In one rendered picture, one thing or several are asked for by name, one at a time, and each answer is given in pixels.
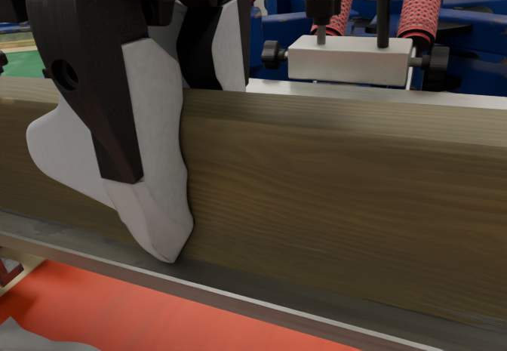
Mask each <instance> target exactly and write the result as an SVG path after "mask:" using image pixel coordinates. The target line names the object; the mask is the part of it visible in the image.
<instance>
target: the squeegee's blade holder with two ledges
mask: <svg viewBox="0 0 507 351"><path fill-rule="evenodd" d="M0 245H1V246H3V247H6V248H11V249H14V250H17V251H22V252H24V253H27V254H31V255H35V256H37V257H42V258H45V259H48V260H52V261H56V262H58V263H63V264H66V265H69V266H74V267H76V268H79V269H84V270H87V271H90V272H95V273H97V274H100V275H103V276H108V277H110V278H114V279H118V280H121V281H124V282H129V283H131V284H135V285H139V286H142V287H144V288H149V289H152V290H155V291H160V292H163V293H166V294H170V295H174V296H176V297H181V298H183V299H187V300H191V301H194V302H197V303H202V304H204V305H208V306H212V307H215V308H218V309H222V310H225V311H228V312H231V313H236V314H239V315H242V316H247V317H249V318H252V319H257V320H260V321H262V322H267V323H270V324H273V325H277V326H281V327H283V328H288V329H291V330H294V331H298V332H301V333H304V334H309V335H312V336H315V337H320V338H322V339H325V340H330V341H333V342H336V343H340V344H343V345H346V346H350V347H354V348H356V349H361V350H364V351H507V335H506V334H500V333H497V332H494V331H488V330H484V329H481V328H476V327H472V326H469V325H464V324H460V323H456V322H451V321H447V320H444V319H439V318H435V317H432V316H426V315H423V314H419V313H414V312H411V311H407V310H404V309H398V308H394V307H391V306H386V305H382V304H379V303H374V302H370V301H366V300H361V299H358V298H354V297H349V296H346V295H342V294H336V293H333V292H329V291H324V290H321V289H317V288H312V287H309V286H305V285H299V284H296V283H293V282H287V281H284V280H280V279H274V278H271V277H268V276H262V275H259V274H256V273H252V272H247V271H243V270H239V269H234V268H231V267H227V266H222V265H219V264H215V263H209V262H206V261H203V260H197V259H194V258H191V257H185V256H181V255H178V257H177V259H176V260H175V262H174V263H167V262H164V261H160V260H159V259H157V258H156V257H154V256H153V255H151V254H150V253H149V252H147V251H146V250H145V249H143V248H142V247H141V246H140V245H135V244H132V243H129V242H123V241H119V240H116V239H111V238H107V237H104V236H99V235H95V234H92V233H88V232H82V231H79V230H76V229H70V228H67V227H64V226H58V225H54V224H51V223H46V222H42V221H39V220H33V219H30V218H26V217H21V216H17V215H14V214H9V213H5V212H2V211H0Z"/></svg>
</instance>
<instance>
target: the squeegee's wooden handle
mask: <svg viewBox="0 0 507 351"><path fill-rule="evenodd" d="M59 101H60V92H59V90H58V89H57V87H56V85H55V84H54V82H53V81H52V79H41V78H30V77H18V76H6V75H0V211H2V212H5V213H9V214H14V215H17V216H21V217H26V218H30V219H33V220H39V221H42V222H46V223H51V224H54V225H58V226H64V227H67V228H70V229H76V230H79V231H82V232H88V233H92V234H95V235H99V236H104V237H107V238H111V239H116V240H119V241H123V242H129V243H132V244H135V245H139V244H138V242H137V241H136V240H135V239H134V237H133V236H132V235H131V233H130V231H129V230H128V228H127V227H126V225H125V223H123V222H122V221H121V219H120V217H119V215H118V212H117V211H116V210H115V209H113V208H111V207H109V206H107V205H105V204H103V203H101V202H99V201H97V200H95V199H93V198H91V197H89V196H87V195H85V194H83V193H81V192H79V191H77V190H75V189H73V188H71V187H69V186H67V185H65V184H63V183H60V182H58V181H56V180H54V179H52V178H50V177H49V176H47V175H46V174H44V173H43V172H42V171H41V170H40V169H39V168H38V166H37V165H36V164H35V162H34V161H33V160H32V157H31V155H30V153H29V149H28V145H27V141H26V131H27V128H28V127H29V125H30V124H31V123H32V122H34V121H35V120H36V119H39V118H40V117H42V116H43V115H45V114H47V113H49V112H51V111H52V110H54V109H56V108H57V106H58V104H59ZM179 139H180V151H181V154H182V156H183V160H184V162H185V164H186V167H187V169H188V181H187V201H188V204H189V209H190V211H191V214H192V216H193V219H194V220H195V225H194V227H193V230H192V232H191V234H190V235H189V237H188V239H187V240H186V243H185V245H184V246H183V248H182V250H181V252H180V253H179V255H181V256H185V257H191V258H194V259H197V260H203V261H206V262H209V263H215V264H219V265H222V266H227V267H231V268H234V269H239V270H243V271H247V272H252V273H256V274H259V275H262V276H268V277H271V278H274V279H280V280H284V281H287V282H293V283H296V284H299V285H305V286H309V287H312V288H317V289H321V290H324V291H329V292H333V293H336V294H342V295H346V296H349V297H354V298H358V299H361V300H366V301H370V302H374V303H379V304H382V305H386V306H391V307H394V308H398V309H404V310H407V311H411V312H414V313H419V314H423V315H426V316H432V317H435V318H439V319H444V320H447V321H451V322H456V323H460V324H464V325H469V326H472V327H476V328H481V329H484V330H488V331H494V332H497V333H500V334H506V335H507V109H489V108H477V107H466V106H445V105H433V104H421V103H399V102H388V101H376V100H355V99H343V98H332V97H310V96H298V95H287V94H265V93H254V92H242V91H220V90H208V89H197V88H183V107H182V111H181V116H180V127H179Z"/></svg>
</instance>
